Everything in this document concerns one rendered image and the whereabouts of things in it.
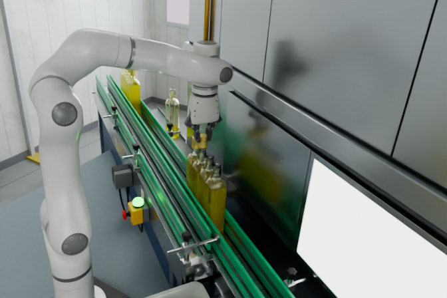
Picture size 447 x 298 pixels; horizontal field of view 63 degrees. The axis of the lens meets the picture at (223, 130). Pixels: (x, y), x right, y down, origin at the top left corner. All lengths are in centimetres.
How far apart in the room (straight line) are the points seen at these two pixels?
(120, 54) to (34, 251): 107
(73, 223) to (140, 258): 62
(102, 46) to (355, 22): 59
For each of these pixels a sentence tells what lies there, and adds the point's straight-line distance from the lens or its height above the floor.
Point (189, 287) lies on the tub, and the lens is 122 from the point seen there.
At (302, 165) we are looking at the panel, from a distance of 100.
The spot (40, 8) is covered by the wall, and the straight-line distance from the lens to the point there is 395.
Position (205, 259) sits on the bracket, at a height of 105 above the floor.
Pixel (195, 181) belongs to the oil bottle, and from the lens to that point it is 133.
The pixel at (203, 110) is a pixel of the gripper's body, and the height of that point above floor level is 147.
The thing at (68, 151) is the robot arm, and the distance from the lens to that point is 104.
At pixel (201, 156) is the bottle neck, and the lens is 128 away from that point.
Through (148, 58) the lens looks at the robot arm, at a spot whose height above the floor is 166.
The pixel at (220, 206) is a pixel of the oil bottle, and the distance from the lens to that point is 126.
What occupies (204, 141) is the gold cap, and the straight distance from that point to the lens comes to 125.
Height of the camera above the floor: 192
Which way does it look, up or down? 25 degrees down
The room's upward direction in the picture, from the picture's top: 4 degrees clockwise
